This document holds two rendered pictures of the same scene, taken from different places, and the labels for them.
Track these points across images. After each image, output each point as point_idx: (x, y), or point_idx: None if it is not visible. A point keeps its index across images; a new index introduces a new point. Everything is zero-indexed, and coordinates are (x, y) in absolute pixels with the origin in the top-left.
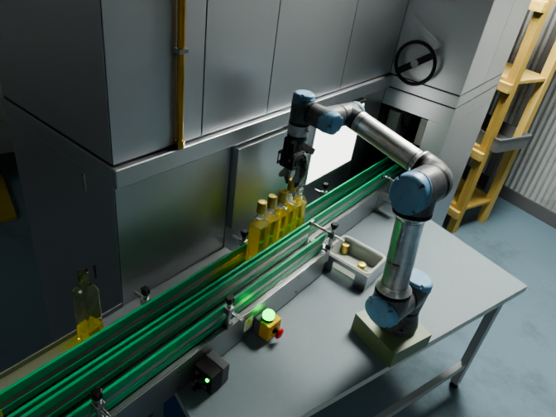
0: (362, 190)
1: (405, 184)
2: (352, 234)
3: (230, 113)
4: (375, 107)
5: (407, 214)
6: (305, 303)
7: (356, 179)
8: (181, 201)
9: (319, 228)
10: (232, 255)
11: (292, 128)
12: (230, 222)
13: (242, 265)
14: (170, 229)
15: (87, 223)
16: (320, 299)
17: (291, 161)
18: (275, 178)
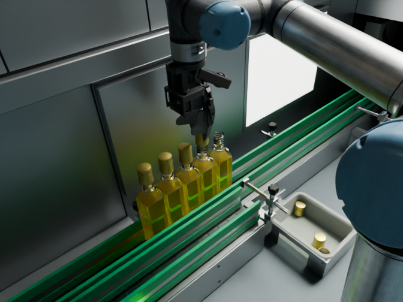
0: (327, 129)
1: (382, 162)
2: (313, 184)
3: (65, 32)
4: (345, 20)
5: (388, 245)
6: (232, 298)
7: (319, 114)
8: (11, 175)
9: (255, 191)
10: (117, 239)
11: (174, 48)
12: (123, 189)
13: (121, 259)
14: (5, 214)
15: None
16: (255, 292)
17: (182, 103)
18: (189, 124)
